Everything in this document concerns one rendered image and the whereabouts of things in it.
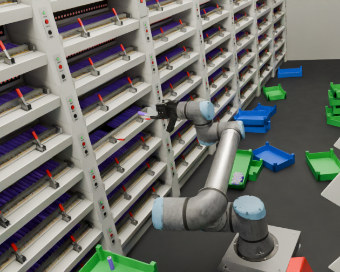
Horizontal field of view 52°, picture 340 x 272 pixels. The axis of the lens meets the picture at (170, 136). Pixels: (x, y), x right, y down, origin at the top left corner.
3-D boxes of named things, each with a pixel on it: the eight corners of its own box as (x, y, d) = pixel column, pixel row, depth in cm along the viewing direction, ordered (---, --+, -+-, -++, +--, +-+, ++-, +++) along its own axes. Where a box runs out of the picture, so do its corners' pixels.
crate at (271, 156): (294, 162, 270) (294, 154, 267) (275, 172, 263) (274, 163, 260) (267, 149, 295) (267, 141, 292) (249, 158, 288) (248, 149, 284)
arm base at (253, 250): (281, 239, 181) (279, 224, 177) (262, 264, 169) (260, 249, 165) (249, 228, 194) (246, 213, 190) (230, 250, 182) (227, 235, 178)
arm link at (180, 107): (194, 115, 176) (185, 123, 168) (185, 115, 178) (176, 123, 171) (190, 99, 172) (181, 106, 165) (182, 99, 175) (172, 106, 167)
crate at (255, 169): (263, 167, 272) (263, 158, 269) (256, 181, 257) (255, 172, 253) (227, 162, 287) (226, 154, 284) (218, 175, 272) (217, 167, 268)
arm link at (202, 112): (210, 124, 163) (205, 104, 158) (186, 124, 169) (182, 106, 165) (217, 116, 170) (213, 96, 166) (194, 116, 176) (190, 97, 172)
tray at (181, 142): (207, 124, 291) (209, 110, 284) (172, 161, 245) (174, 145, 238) (185, 117, 299) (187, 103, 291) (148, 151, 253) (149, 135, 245)
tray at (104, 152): (156, 118, 222) (157, 105, 217) (96, 167, 177) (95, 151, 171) (130, 109, 230) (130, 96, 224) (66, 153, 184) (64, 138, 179)
